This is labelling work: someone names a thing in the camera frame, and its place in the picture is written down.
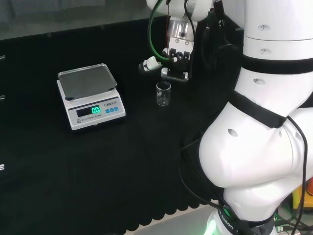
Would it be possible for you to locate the green cable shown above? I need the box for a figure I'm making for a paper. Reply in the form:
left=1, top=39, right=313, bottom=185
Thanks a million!
left=147, top=0, right=175, bottom=62

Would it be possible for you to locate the yellow stop button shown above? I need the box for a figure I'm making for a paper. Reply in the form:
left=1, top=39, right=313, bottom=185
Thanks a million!
left=292, top=178, right=313, bottom=209

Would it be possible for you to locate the thin black cable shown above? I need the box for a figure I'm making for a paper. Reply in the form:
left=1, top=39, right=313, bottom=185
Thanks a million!
left=179, top=137, right=237, bottom=221

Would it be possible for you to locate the small clear glass beaker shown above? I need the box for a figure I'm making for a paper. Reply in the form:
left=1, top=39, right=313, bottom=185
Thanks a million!
left=156, top=82, right=172, bottom=107

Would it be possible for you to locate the black bench cloth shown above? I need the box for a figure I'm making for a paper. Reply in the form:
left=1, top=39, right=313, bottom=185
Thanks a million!
left=0, top=15, right=245, bottom=233

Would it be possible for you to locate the white balance with steel pan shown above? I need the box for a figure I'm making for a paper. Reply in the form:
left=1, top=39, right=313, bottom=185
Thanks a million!
left=56, top=63, right=127, bottom=131

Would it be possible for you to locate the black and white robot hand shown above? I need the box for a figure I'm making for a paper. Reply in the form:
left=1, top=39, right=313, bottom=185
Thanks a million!
left=138, top=36, right=196, bottom=83

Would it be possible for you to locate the long black cable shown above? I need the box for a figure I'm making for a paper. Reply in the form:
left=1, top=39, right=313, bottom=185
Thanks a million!
left=285, top=115, right=309, bottom=233

